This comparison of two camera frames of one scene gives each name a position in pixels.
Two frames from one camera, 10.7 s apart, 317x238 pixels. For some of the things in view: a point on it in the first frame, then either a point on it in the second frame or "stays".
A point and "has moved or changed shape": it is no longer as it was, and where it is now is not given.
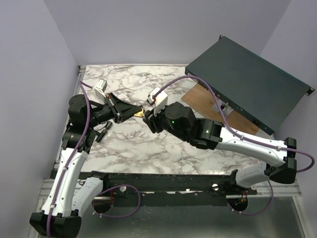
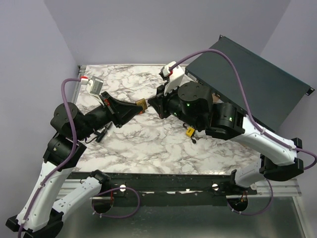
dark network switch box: (262, 93) stays
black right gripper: (151, 117) -> (157, 101)
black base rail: (165, 189) stays
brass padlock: (139, 113) has moved or changed shape
